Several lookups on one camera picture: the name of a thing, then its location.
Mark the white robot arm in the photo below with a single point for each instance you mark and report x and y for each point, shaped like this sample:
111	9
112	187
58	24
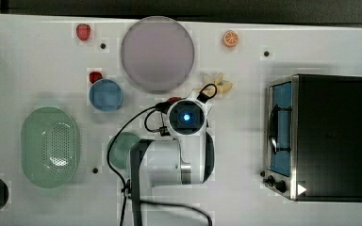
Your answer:
186	159

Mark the red plush ketchup bottle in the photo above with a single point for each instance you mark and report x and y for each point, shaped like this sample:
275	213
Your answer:
173	100

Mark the black silver toaster oven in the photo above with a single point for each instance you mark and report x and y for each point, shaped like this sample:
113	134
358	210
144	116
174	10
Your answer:
314	138

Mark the green mug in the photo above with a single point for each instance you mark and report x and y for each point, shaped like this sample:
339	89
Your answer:
120	148

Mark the peeled banana toy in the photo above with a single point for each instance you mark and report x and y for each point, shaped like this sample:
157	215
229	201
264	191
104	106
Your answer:
222	86

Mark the green oval strainer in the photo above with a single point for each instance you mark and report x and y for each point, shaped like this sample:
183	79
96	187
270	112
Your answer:
50	144

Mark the small red strawberry toy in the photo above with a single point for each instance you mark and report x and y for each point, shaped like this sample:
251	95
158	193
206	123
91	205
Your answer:
95	76

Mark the pink strawberry toy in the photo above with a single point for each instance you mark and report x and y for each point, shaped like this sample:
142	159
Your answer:
83	32

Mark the orange slice toy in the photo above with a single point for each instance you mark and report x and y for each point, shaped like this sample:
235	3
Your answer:
230	38

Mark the lilac round plate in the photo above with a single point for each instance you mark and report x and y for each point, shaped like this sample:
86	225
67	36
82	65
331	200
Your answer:
157	54

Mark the blue bowl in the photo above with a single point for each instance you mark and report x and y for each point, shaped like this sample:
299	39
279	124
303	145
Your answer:
106	95

